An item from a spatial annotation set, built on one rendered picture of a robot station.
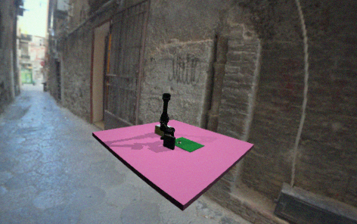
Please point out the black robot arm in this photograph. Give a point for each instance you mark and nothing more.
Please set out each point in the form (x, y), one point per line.
(164, 116)

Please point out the black cooling fan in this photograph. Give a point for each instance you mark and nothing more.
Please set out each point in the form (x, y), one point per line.
(169, 141)

